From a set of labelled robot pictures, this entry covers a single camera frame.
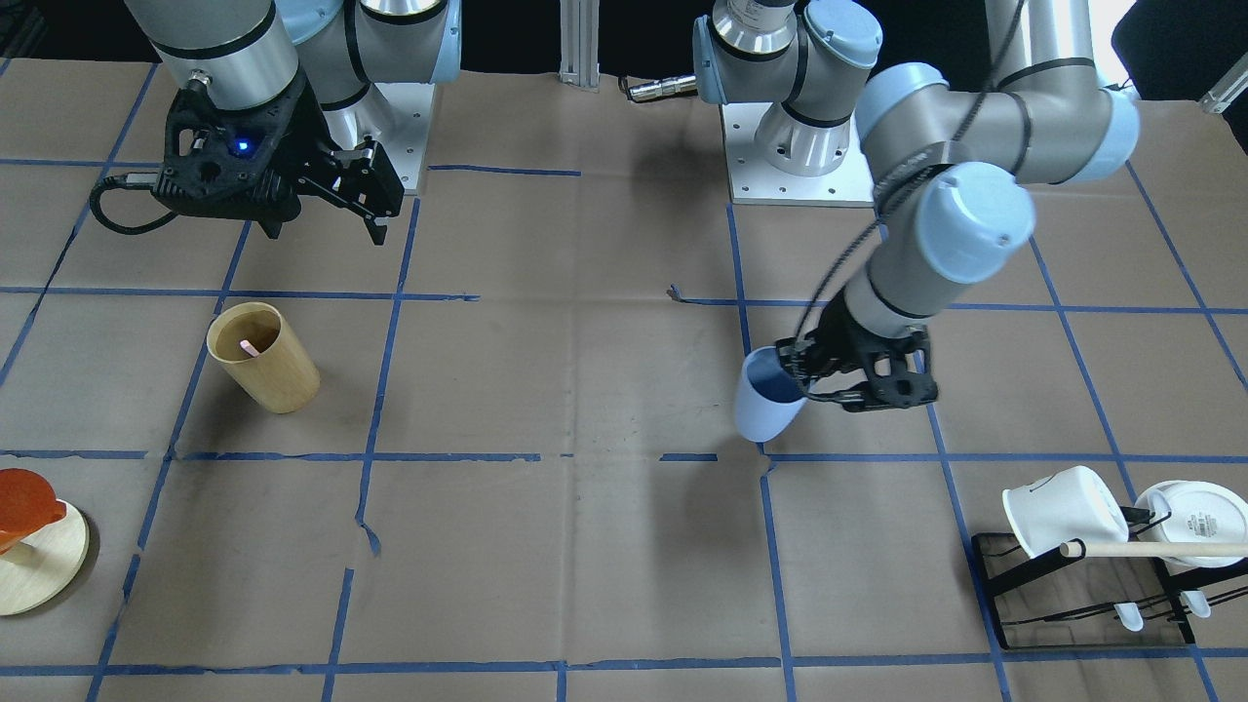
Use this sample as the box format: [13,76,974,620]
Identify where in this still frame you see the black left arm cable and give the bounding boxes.
[792,0,1027,342]

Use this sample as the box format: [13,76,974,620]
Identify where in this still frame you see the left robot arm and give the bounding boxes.
[691,1,1139,441]

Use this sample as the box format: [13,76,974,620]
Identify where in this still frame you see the aluminium frame post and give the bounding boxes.
[558,0,602,92]

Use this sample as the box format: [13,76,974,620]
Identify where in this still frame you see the bamboo cylinder holder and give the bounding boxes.
[206,301,321,413]

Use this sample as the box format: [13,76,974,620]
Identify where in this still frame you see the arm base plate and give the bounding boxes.
[324,82,438,196]
[721,102,874,209]

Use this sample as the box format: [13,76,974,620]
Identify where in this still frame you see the light blue cup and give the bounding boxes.
[734,346,807,443]

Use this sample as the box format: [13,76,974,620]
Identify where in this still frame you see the black mug rack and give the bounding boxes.
[971,532,1194,650]

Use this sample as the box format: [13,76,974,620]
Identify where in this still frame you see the orange cup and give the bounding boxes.
[1,468,67,555]

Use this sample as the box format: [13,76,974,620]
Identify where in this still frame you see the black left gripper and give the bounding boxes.
[774,297,940,413]

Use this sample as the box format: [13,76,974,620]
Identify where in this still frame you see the white mug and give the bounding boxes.
[1001,465,1129,560]

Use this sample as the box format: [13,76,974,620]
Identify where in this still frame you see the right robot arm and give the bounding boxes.
[89,1,463,246]

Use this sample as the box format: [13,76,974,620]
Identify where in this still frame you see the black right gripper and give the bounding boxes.
[152,70,406,246]

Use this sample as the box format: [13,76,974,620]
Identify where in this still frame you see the round wooden cup stand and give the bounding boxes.
[1,498,91,616]

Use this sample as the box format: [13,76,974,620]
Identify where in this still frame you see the white upside-down cup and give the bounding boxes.
[1134,480,1247,545]

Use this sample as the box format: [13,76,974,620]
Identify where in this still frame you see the wooden rack dowel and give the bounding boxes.
[1058,540,1247,560]

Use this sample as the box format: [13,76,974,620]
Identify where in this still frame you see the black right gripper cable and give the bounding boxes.
[90,172,181,237]

